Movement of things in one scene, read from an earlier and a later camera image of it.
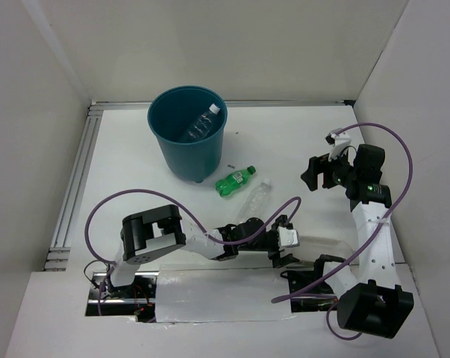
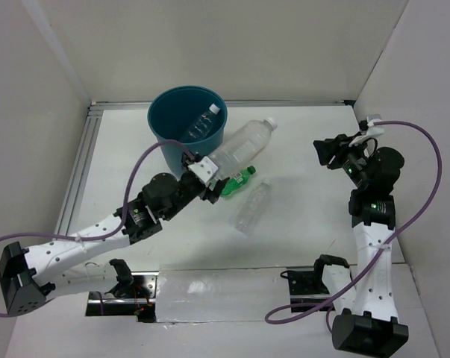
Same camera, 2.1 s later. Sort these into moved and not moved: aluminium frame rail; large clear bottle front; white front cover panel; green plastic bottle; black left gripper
Moved: large clear bottle front; black left gripper
Not moved: aluminium frame rail; green plastic bottle; white front cover panel
